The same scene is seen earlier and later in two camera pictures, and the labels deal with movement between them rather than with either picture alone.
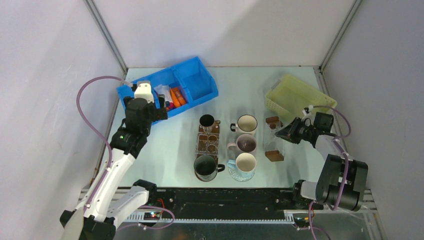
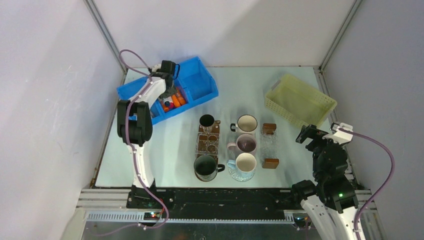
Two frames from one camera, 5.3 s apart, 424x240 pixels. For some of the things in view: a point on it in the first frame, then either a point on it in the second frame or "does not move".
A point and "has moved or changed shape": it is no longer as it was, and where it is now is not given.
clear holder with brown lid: x=274 y=145 has moved or changed shape
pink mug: x=246 y=143 does not move
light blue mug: x=245 y=163 does not move
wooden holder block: x=207 y=143 does not move
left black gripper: x=160 y=113 → x=172 y=91
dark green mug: x=207 y=167 does not move
